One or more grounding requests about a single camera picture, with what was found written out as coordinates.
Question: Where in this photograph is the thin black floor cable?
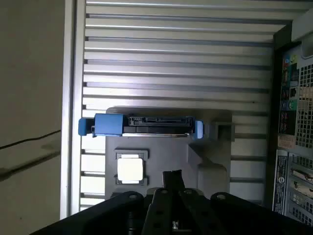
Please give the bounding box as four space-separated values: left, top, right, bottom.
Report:
0 129 62 149

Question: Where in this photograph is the silver CPU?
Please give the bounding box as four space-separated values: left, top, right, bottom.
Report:
116 158 144 184

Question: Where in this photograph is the grey parts rack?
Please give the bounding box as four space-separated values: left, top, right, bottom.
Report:
104 106 235 204

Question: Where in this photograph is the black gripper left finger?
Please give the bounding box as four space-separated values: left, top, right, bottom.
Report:
30 170 175 235

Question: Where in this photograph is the open grey PC case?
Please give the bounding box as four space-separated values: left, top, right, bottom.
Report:
271 19 313 225

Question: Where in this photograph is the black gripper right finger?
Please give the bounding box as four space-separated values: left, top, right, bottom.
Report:
172 169 311 235

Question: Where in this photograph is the hard disk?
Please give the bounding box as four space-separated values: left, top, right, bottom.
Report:
78 114 204 141

